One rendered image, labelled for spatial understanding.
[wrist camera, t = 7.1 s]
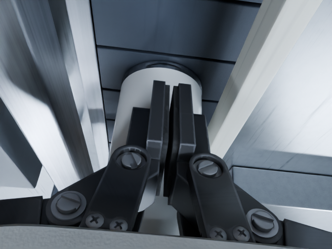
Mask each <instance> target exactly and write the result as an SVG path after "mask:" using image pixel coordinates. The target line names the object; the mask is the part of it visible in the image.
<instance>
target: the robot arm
mask: <svg viewBox="0 0 332 249"><path fill-rule="evenodd" d="M169 96H170V85H166V82H165V81H157V80H153V89H152V98H151V107H150V109H148V108H140V107H133V109H132V114H131V119H130V124H129V129H128V135H127V140H126V145H124V146H121V147H119V148H117V149H116V150H115V151H114V152H113V154H112V155H111V158H110V160H109V162H108V164H107V166H106V167H104V168H102V169H100V170H98V171H96V172H94V173H93V174H91V175H89V176H87V177H85V178H83V179H81V180H79V181H78V182H76V183H74V184H72V185H70V186H68V187H66V188H64V189H63V190H61V191H59V192H57V193H56V194H54V195H53V196H52V197H51V198H47V199H43V196H35V197H25V198H15V199H4V200H0V249H332V232H329V231H325V230H322V229H319V228H315V227H312V226H309V225H305V224H302V223H298V222H295V221H292V220H288V219H284V220H283V221H281V220H279V219H278V218H277V216H276V215H275V214H274V213H273V212H271V211H270V210H269V209H267V208H266V207H265V206H264V205H262V204H261V203H260V202H258V201H257V200H256V199H254V198H253V197H252V196H251V195H249V194H248V193H247V192H245V191H244V190H243V189H242V188H240V187H239V186H238V185H236V184H235V183H234V182H233V180H232V177H231V175H230V172H229V170H228V167H227V165H226V163H225V161H224V160H223V159H222V158H220V157H219V156H217V155H215V154H212V153H210V145H209V138H208V127H207V120H206V116H205V115H201V114H194V113H193V101H192V89H191V84H185V83H179V84H178V86H173V91H172V97H171V104H170V107H169ZM163 172H164V193H163V196H164V197H168V205H170V206H173V207H174V208H175V209H176V210H177V223H178V229H179V234H180V236H178V235H166V234H155V233H143V232H139V231H140V227H141V224H142V220H143V216H144V211H145V209H146V208H147V207H149V206H150V205H152V204H153V203H154V202H155V196H159V195H160V190H161V184H162V178H163Z"/></svg>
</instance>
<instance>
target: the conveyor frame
mask: <svg viewBox="0 0 332 249"><path fill-rule="evenodd" d="M65 4H66V9H67V13H68V18H69V23H70V27H71V32H72V37H73V42H74V46H75V51H76V56H77V60H78V65H79V70H80V75H81V79H82V83H83V90H84V94H85V99H86V104H87V108H88V113H89V118H90V123H91V127H92V132H93V137H94V141H95V146H96V151H97V155H98V160H99V165H100V169H102V168H104V167H106V166H107V163H108V157H109V152H110V148H109V140H108V132H107V124H106V116H105V108H104V100H103V92H102V85H101V77H100V69H99V61H98V53H97V44H96V37H95V29H94V21H93V14H92V6H91V0H65Z"/></svg>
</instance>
